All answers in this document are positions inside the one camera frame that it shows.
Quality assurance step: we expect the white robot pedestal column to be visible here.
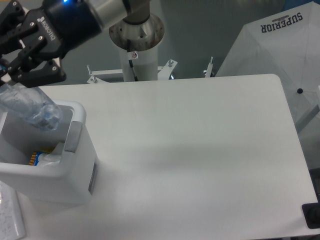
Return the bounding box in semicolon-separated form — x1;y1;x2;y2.
109;13;165;82

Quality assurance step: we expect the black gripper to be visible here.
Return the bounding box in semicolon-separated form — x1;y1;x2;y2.
0;0;102;88

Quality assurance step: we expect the clear plastic wrapper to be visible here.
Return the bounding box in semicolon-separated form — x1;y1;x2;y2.
41;142;65;167

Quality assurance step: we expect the black device at edge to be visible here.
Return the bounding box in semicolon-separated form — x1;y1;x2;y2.
302;202;320;229

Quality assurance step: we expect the black cable on pedestal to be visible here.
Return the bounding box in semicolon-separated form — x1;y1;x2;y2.
126;38;139;82

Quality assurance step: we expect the white metal base bracket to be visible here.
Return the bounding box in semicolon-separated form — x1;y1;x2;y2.
86;59;178;84

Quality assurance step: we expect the white trash can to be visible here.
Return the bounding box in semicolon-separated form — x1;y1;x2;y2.
0;100;98;204

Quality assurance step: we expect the crushed clear plastic bottle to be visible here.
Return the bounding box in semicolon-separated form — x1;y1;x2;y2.
0;83;64;132

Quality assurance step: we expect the white Superior umbrella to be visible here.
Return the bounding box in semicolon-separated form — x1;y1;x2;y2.
216;1;320;132

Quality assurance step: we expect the blue yellow snack package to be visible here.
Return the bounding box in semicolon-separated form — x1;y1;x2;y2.
28;150;52;167

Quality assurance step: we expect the white paper notebook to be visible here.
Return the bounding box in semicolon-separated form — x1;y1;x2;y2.
0;182;26;240

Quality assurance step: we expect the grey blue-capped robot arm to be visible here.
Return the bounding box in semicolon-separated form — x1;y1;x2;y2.
0;0;150;88

